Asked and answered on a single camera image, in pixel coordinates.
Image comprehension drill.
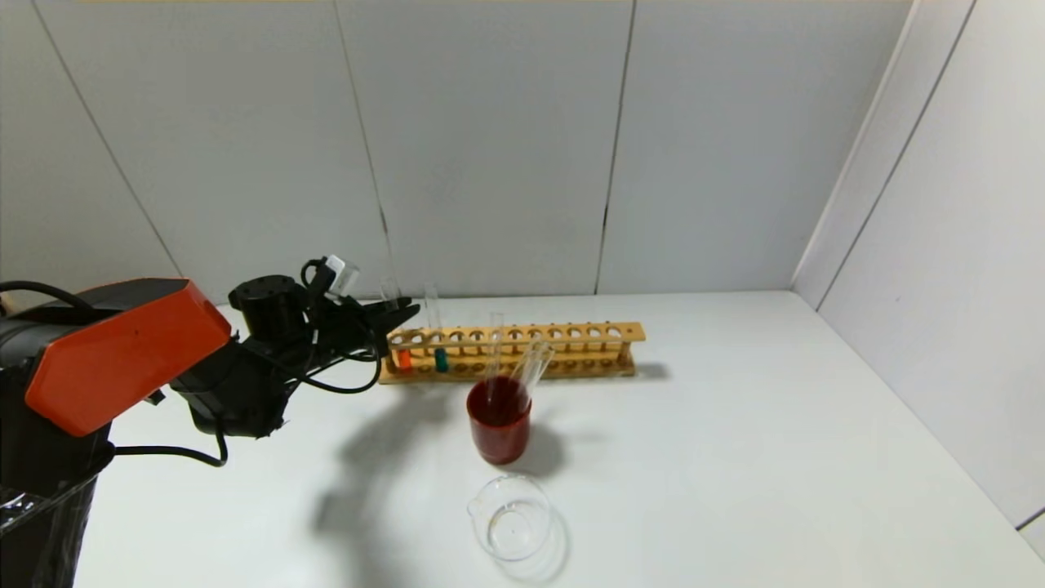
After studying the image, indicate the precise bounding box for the test tube with blue pigment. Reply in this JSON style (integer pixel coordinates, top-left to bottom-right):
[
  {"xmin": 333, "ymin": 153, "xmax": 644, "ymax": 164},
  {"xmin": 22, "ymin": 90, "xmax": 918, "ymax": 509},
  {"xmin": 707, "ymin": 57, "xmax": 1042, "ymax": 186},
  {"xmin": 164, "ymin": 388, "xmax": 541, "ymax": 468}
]
[{"xmin": 425, "ymin": 283, "xmax": 450, "ymax": 373}]

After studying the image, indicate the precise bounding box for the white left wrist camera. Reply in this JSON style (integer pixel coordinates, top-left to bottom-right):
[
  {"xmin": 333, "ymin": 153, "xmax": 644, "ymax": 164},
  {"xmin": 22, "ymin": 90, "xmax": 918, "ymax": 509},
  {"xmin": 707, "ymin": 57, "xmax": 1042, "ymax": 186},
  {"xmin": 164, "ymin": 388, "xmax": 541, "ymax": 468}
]
[{"xmin": 325, "ymin": 256, "xmax": 361, "ymax": 296}]

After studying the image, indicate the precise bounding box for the red cup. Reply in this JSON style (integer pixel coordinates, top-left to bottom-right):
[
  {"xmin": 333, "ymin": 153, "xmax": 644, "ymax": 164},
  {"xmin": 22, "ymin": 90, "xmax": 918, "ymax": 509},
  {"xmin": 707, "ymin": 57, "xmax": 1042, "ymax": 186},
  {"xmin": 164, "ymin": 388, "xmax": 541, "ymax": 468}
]
[{"xmin": 466, "ymin": 376, "xmax": 532, "ymax": 465}]

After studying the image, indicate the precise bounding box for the plastic-wrapped black robot torso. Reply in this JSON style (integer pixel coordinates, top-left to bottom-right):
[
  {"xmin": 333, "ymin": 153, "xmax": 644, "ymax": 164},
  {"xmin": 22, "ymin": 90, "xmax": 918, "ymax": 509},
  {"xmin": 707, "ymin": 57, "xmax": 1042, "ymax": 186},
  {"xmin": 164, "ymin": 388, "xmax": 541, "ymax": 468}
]
[{"xmin": 0, "ymin": 470, "xmax": 100, "ymax": 588}]

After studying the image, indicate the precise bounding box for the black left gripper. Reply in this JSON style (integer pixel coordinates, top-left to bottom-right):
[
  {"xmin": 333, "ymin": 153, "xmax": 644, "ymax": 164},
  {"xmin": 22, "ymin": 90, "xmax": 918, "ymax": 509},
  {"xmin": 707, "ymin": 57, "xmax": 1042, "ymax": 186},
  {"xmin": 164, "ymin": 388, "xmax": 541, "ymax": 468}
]
[{"xmin": 304, "ymin": 296, "xmax": 421, "ymax": 367}]

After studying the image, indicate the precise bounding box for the test tube with red pigment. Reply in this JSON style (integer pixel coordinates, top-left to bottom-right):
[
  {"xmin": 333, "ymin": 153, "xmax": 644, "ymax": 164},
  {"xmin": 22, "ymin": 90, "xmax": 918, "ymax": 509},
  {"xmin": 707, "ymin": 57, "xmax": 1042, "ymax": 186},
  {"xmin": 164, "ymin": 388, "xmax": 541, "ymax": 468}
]
[{"xmin": 380, "ymin": 276, "xmax": 414, "ymax": 373}]

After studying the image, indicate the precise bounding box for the wooden test tube rack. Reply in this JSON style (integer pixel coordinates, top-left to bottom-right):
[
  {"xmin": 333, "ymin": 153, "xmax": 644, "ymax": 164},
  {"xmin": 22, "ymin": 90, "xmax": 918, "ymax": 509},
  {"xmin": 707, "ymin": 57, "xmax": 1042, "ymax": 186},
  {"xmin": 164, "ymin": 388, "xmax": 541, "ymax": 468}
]
[{"xmin": 377, "ymin": 321, "xmax": 645, "ymax": 385}]

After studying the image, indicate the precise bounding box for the clear glass beaker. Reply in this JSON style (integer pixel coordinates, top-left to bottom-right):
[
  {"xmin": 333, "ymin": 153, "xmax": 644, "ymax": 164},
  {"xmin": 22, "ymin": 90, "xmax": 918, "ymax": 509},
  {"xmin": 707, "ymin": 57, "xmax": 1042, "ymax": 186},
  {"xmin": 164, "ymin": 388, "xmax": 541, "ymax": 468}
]
[{"xmin": 467, "ymin": 474, "xmax": 554, "ymax": 561}]

